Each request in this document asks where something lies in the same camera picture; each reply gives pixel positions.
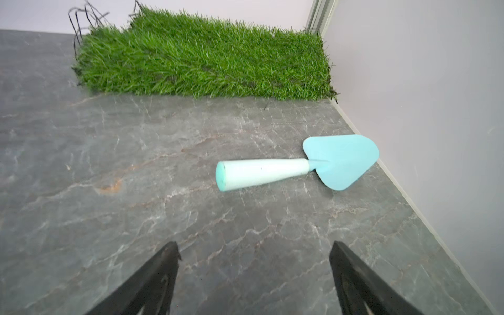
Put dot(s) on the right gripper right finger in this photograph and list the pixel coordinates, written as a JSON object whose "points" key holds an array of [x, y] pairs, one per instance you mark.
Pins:
{"points": [[360, 290]]}

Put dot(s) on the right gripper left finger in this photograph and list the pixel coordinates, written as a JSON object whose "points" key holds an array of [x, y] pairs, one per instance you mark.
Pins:
{"points": [[149, 290]]}

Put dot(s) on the green artificial grass mat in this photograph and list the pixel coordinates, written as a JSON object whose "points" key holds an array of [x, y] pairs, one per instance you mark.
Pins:
{"points": [[165, 53]]}

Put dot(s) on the teal garden trowel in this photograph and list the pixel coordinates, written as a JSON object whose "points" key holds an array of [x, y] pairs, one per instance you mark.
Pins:
{"points": [[339, 161]]}

